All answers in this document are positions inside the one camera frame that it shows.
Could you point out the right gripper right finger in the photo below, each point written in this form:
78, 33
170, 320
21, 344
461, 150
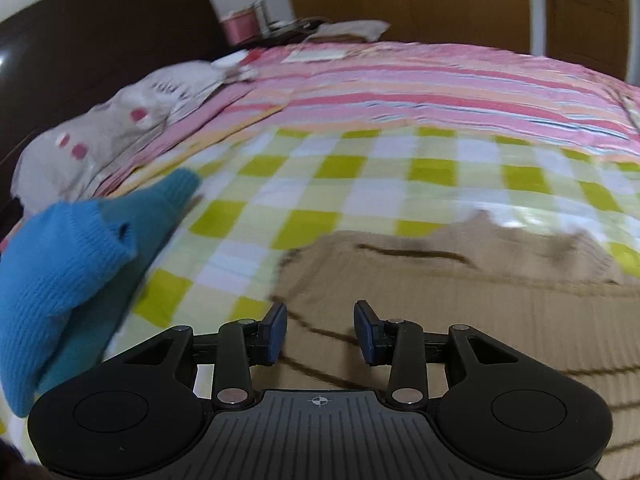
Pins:
398, 344

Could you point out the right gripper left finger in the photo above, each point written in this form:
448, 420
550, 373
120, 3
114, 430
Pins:
241, 345

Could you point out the beige striped knit sweater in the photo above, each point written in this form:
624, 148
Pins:
560, 299

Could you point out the green white checkered sheet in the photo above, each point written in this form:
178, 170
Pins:
261, 198

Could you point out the blue knit garment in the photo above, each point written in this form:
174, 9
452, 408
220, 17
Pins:
62, 258

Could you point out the grey pillow with pink squares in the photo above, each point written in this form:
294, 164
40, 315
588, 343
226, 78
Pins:
70, 161

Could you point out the pink striped bed cover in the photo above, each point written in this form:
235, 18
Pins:
324, 87

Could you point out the grey folded cloth on nightstand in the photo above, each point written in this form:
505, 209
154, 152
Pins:
350, 32

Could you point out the pink container on nightstand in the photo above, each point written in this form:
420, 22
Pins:
241, 25

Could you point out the dark wooden headboard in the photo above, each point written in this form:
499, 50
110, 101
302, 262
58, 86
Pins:
61, 57

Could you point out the brown wooden door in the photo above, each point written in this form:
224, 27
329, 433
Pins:
592, 33

